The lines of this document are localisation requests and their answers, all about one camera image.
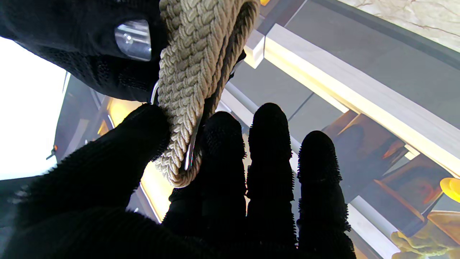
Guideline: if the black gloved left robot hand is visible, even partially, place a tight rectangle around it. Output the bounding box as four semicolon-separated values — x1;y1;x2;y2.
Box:
0;103;357;259

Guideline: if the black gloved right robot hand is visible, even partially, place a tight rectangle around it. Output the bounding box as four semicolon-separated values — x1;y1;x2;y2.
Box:
0;0;169;103

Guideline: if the beige woven belt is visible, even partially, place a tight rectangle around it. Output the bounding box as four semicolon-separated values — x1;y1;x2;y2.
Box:
153;0;261;188

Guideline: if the large brown ribbed planter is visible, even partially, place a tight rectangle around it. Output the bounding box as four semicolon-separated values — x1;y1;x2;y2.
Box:
322;110;408;191

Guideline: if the light wooden counter shelf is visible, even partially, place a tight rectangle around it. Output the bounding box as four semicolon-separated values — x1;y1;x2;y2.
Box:
264;23;460;177

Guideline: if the small brown ribbed planter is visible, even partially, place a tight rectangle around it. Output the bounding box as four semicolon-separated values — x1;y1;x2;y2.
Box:
372;155;444;227

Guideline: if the wooden bowl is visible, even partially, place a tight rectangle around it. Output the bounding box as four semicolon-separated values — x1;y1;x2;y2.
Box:
426;210;460;245

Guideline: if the orange fruit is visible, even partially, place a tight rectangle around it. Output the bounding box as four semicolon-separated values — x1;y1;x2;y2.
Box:
440;177;460;203

